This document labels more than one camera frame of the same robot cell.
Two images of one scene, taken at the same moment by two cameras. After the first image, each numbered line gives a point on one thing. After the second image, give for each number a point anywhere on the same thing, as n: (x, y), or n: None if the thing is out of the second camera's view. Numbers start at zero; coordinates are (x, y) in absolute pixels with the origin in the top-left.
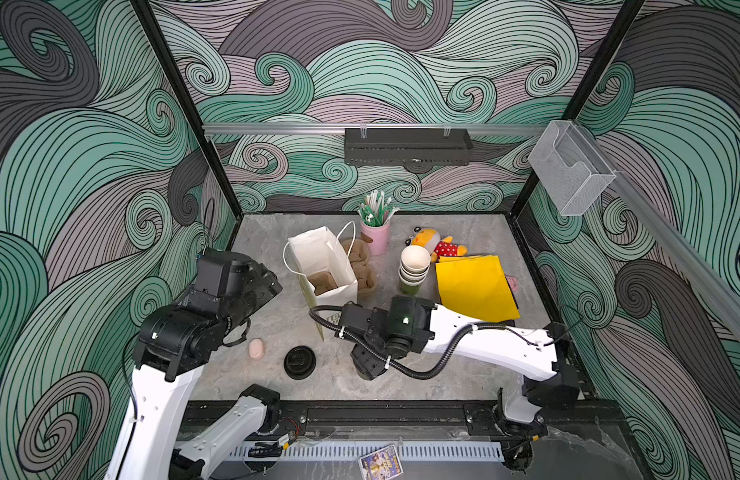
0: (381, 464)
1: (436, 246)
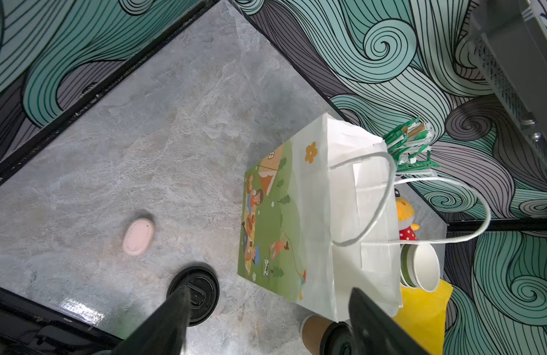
0: None
1: (405, 213)
